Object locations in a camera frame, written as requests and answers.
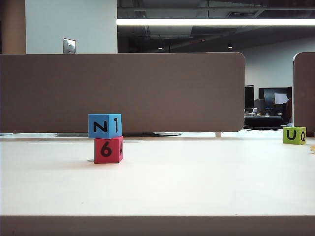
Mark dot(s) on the small yellow object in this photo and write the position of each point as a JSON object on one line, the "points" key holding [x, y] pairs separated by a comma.
{"points": [[312, 148]]}

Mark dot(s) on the silver monitor stand base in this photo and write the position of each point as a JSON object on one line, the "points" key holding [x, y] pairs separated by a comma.
{"points": [[167, 134]]}

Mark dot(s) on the brown wall column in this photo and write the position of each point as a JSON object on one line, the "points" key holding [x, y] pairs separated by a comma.
{"points": [[13, 27]]}

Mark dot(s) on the blue foam block letter N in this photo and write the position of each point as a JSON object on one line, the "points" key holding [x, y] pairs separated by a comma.
{"points": [[101, 118]]}

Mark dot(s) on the narrow black computer monitor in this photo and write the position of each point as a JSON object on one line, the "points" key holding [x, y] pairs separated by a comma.
{"points": [[249, 96]]}

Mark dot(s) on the seated person in dark clothes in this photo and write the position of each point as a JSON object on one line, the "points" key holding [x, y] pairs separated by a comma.
{"points": [[288, 110]]}

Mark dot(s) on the green foam block letters UQ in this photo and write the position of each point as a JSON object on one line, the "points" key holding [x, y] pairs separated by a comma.
{"points": [[294, 130]]}

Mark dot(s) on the wide black computer monitor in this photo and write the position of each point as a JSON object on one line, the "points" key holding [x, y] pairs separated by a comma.
{"points": [[268, 98]]}

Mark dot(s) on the red foam block number 6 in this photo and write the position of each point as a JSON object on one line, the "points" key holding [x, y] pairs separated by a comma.
{"points": [[106, 157]]}

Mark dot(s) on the metal wall switch plate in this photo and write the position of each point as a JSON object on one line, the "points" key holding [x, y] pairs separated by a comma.
{"points": [[69, 45]]}

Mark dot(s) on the wide brown desk partition panel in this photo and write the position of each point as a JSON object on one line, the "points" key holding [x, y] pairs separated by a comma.
{"points": [[147, 86]]}

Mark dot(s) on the black round office table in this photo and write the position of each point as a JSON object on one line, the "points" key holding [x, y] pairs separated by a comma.
{"points": [[263, 121]]}

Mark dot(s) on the narrow brown desk partition panel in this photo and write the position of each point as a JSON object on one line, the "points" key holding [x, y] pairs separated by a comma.
{"points": [[305, 93]]}

